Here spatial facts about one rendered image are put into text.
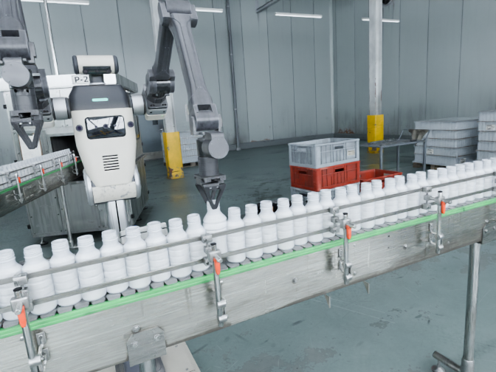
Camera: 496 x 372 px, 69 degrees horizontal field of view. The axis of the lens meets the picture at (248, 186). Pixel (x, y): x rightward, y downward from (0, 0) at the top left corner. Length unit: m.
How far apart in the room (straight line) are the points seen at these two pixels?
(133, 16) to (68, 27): 2.06
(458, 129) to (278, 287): 7.09
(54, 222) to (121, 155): 3.51
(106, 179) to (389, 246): 1.13
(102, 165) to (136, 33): 12.04
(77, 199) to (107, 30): 9.17
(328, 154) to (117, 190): 2.32
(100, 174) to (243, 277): 0.75
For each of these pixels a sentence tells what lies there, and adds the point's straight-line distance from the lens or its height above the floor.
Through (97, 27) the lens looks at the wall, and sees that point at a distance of 13.35.
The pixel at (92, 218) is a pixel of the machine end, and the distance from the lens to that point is 4.85.
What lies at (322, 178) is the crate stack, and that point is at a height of 0.78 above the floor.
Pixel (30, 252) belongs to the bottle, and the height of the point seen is 1.16.
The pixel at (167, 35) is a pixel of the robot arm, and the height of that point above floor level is 1.72.
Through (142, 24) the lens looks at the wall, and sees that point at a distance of 13.58.
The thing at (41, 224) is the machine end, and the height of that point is 0.27.
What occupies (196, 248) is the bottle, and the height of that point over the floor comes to 1.08.
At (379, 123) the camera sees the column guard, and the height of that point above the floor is 0.85.
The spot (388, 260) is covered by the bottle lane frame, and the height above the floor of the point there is 0.87.
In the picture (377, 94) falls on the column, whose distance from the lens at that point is 11.34.
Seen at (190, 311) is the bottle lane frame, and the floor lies 0.91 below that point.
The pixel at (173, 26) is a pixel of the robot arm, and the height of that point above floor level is 1.71.
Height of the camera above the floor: 1.45
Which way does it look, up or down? 12 degrees down
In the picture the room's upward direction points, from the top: 4 degrees counter-clockwise
